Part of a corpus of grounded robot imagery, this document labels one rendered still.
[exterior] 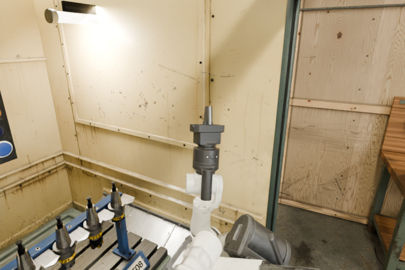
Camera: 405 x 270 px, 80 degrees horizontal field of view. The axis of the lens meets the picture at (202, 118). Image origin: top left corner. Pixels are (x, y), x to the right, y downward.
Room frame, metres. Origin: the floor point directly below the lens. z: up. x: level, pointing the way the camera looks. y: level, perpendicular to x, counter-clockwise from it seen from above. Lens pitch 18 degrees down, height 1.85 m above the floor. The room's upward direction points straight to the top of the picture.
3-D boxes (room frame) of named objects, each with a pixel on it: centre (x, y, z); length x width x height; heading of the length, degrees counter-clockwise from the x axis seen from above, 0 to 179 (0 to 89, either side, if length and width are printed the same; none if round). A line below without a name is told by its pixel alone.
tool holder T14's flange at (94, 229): (0.72, 0.40, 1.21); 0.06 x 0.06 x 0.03
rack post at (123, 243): (0.89, 0.37, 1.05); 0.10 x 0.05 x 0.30; 62
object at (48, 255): (0.57, 0.47, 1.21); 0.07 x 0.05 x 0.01; 62
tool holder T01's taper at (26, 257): (0.52, 0.50, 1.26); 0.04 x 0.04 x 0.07
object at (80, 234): (0.67, 0.42, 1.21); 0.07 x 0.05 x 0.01; 62
